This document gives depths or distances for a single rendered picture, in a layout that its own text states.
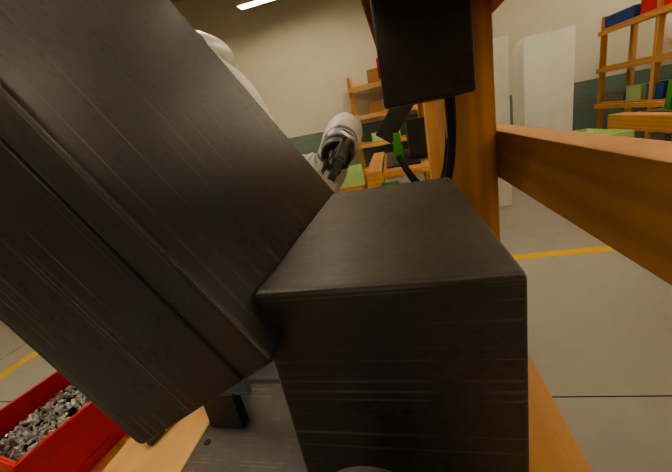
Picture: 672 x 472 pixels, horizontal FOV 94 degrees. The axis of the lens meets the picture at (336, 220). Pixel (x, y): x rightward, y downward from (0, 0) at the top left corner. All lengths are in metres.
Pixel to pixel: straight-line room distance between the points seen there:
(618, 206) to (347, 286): 0.25
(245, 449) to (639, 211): 0.57
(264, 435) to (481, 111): 0.67
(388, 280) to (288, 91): 7.73
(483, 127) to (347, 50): 7.09
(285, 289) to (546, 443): 0.46
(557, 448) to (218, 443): 0.49
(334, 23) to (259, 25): 1.68
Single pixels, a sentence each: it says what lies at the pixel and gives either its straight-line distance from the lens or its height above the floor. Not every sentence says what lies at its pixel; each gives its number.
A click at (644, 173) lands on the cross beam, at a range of 0.34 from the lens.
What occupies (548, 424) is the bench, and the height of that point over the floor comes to 0.88.
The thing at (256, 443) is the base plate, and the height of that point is 0.90.
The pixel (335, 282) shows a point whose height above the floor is 1.24.
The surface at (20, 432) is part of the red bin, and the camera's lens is 0.99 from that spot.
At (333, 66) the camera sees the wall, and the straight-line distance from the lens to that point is 7.70.
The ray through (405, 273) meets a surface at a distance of 0.22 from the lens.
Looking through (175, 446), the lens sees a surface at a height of 0.90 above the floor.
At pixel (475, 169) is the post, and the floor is 1.21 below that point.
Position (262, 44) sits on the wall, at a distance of 8.19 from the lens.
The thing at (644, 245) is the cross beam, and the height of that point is 1.21.
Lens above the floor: 1.34
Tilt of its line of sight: 17 degrees down
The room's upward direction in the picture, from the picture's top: 11 degrees counter-clockwise
